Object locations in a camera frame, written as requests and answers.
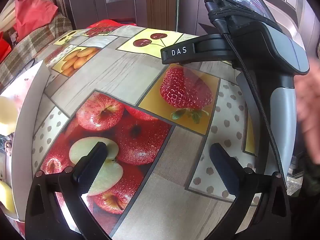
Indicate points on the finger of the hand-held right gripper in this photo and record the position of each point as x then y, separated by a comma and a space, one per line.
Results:
180, 52

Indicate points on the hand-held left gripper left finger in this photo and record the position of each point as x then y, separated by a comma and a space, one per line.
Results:
90, 166

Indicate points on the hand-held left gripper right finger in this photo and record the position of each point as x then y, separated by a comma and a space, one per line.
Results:
225, 170

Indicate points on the white cardboard box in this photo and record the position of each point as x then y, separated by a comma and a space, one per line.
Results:
30, 105

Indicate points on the person's right hand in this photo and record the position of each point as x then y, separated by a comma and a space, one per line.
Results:
308, 105

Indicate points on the fruit printed tablecloth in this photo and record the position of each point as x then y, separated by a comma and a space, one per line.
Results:
140, 80

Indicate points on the brown panel door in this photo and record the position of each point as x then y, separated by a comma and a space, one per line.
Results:
120, 0

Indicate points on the bright yellow sponge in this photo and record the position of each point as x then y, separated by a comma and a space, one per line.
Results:
5, 197

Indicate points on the plaid covered bench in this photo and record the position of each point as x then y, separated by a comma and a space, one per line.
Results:
37, 37

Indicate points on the red plastic bag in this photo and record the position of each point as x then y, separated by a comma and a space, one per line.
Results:
32, 10

